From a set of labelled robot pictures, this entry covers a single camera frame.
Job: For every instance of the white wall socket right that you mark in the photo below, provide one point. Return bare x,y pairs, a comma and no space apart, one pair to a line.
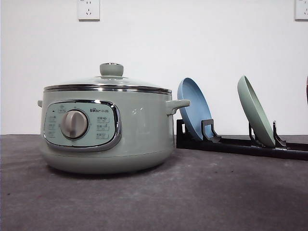
301,11

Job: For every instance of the white wall socket left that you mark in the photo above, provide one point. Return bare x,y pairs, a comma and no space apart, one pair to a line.
88,11

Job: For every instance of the green electric steamer pot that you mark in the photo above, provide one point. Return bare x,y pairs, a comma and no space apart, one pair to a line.
107,133

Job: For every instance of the grey table cloth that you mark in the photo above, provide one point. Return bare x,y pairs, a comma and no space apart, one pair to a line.
196,190

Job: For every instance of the black plate rack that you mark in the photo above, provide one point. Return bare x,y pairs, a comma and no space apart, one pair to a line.
210,140

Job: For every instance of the blue plate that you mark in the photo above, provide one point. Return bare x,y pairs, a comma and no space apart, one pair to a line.
198,110

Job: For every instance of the white wall socket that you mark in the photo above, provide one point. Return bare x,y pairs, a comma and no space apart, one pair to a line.
301,11
88,11

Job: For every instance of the green plate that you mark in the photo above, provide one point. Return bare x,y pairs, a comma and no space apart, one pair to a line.
256,114

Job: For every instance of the glass steamer lid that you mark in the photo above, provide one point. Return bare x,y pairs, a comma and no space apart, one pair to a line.
111,79

